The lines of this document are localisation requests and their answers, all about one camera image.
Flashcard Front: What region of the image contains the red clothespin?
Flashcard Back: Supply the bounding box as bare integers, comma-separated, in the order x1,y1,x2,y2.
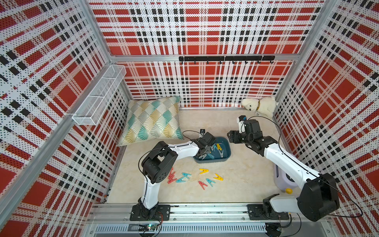
168,169,175,180
167,178,177,184
198,181,208,190

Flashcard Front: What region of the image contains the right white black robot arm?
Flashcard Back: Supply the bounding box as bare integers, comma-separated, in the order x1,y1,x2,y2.
227,115,340,222

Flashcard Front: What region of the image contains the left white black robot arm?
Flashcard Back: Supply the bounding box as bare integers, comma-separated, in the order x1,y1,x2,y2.
136,132,216,220

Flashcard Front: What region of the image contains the teal plastic storage box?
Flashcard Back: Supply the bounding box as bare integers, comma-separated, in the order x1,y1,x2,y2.
194,137,232,164

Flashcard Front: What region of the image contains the white plush dog toy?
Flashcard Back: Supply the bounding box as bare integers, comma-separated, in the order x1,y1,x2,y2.
241,97,278,118

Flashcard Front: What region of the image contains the patterned teal yellow pillow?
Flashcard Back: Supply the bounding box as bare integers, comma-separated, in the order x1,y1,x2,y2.
118,96,184,147

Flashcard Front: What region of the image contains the green circuit board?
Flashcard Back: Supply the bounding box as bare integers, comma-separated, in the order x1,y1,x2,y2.
138,224,157,232

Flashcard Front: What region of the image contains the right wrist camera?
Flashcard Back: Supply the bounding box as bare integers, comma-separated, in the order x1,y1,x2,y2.
237,115,247,133

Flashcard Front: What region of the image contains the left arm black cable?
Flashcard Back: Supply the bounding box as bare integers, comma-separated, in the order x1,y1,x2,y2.
137,129,205,178

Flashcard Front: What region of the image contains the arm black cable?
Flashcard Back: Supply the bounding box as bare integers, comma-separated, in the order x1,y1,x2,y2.
137,129,205,178
247,115,364,219

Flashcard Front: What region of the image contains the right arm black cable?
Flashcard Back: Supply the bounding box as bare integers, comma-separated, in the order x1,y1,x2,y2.
247,115,364,219

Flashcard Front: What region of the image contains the black wall hook rail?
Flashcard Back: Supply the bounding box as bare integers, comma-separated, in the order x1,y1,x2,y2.
179,55,275,63

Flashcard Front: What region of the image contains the white wire mesh shelf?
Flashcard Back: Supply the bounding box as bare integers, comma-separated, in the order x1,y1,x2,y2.
73,65,126,126

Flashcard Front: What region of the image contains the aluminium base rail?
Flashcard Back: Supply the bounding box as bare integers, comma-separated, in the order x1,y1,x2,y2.
83,202,339,237

